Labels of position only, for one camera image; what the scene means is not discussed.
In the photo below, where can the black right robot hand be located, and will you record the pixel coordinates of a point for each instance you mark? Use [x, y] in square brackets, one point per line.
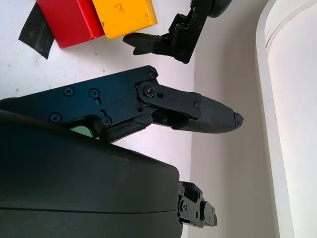
[86, 186]

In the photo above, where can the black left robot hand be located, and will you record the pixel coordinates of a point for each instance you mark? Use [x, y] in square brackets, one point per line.
[180, 42]

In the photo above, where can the green wooden block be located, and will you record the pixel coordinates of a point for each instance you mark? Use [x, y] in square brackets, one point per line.
[80, 131]

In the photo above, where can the yellow wooden block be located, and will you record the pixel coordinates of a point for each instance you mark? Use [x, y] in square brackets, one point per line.
[123, 17]

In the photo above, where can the red wooden block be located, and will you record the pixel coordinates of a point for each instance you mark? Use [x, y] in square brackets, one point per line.
[71, 22]

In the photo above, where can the white rounded column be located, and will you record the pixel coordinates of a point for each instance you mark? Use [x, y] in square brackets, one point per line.
[289, 124]

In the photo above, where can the black tape strip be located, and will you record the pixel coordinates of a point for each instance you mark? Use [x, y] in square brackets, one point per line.
[37, 37]

